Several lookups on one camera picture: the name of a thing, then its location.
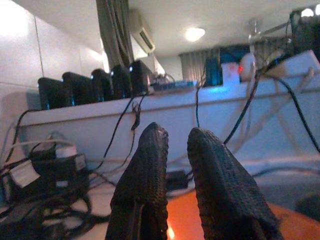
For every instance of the orange bowl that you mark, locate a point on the orange bowl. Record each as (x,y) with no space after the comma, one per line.
(182,217)

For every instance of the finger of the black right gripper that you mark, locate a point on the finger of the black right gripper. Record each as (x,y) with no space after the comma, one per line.
(310,203)

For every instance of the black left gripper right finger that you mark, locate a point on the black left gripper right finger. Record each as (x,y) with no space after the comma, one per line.
(225,195)

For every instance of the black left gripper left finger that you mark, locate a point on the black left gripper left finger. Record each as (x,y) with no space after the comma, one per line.
(142,195)

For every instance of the round ceiling lamp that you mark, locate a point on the round ceiling lamp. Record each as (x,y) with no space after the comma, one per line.
(195,34)

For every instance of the grey curtain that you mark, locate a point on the grey curtain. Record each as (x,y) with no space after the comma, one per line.
(115,32)
(192,65)

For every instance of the black power charger block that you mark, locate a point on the black power charger block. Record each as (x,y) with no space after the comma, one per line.
(78,88)
(102,85)
(51,93)
(121,81)
(140,77)

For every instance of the white air conditioner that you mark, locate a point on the white air conditioner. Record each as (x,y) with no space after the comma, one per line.
(143,32)

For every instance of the black adapter cluster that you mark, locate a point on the black adapter cluster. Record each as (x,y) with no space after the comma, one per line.
(60,172)

